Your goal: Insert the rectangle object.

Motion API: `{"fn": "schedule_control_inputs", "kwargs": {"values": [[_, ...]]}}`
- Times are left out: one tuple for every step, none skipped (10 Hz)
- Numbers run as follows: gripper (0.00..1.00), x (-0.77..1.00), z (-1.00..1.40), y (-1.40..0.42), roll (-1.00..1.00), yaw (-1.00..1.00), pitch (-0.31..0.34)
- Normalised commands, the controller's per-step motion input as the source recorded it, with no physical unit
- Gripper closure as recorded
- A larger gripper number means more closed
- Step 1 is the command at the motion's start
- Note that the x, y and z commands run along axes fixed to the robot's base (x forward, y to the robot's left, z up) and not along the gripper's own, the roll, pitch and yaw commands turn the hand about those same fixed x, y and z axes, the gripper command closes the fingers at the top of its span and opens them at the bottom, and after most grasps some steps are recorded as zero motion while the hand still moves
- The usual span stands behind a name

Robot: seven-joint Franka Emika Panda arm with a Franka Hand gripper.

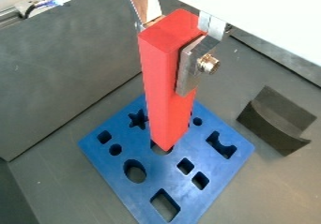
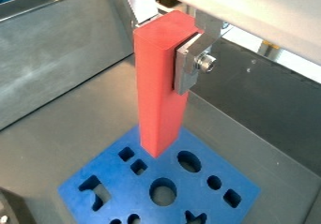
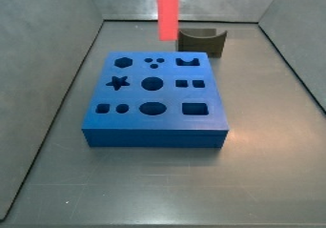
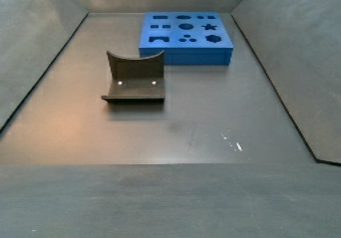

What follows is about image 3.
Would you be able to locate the blue shape-sorting block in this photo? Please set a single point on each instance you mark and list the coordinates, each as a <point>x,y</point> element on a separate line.
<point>155,100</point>

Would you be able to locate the black curved bracket stand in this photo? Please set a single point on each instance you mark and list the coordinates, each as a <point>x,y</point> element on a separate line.
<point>202,40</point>

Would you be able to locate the red rectangular peg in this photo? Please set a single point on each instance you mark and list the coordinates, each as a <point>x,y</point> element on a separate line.
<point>167,19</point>

